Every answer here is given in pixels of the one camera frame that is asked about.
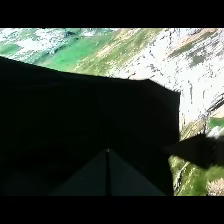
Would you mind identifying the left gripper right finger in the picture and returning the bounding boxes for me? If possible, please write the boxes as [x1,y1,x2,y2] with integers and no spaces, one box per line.
[107,148,167,197]

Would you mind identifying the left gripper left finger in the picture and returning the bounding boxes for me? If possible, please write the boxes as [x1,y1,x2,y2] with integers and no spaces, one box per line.
[49,148,108,197]

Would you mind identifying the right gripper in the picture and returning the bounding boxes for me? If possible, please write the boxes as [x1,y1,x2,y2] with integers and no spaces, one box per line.
[162,132,224,170]

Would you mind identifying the black trousers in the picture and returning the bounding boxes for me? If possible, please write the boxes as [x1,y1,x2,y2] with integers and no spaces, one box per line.
[0,55,183,197]

